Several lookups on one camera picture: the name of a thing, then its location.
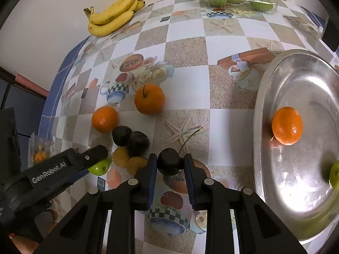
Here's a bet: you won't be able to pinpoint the small green apple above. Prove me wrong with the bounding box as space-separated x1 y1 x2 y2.
88 158 111 177

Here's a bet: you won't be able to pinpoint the small orange mandarin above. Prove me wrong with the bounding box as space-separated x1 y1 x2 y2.
91 106 119 134

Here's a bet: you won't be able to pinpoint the dark plum pair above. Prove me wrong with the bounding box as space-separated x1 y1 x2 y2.
112 126 150 157

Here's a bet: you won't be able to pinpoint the dark cherry with stem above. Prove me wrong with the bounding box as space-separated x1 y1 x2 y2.
157 127 202 176

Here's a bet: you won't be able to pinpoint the orange with stem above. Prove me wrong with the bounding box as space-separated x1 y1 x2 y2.
135 84 165 115

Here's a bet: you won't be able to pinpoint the yellow apricots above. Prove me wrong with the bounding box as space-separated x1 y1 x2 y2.
112 147 148 176

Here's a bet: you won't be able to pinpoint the large steel bowl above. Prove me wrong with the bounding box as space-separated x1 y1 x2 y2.
253 49 338 244

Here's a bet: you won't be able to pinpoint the patterned tablecloth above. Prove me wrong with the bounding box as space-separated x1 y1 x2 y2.
39 0 336 253

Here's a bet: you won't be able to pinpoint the yellow banana bunch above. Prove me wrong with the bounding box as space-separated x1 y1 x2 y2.
83 0 145 37

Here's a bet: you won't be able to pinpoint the black power adapter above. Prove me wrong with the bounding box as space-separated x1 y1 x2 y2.
322 18 339 52

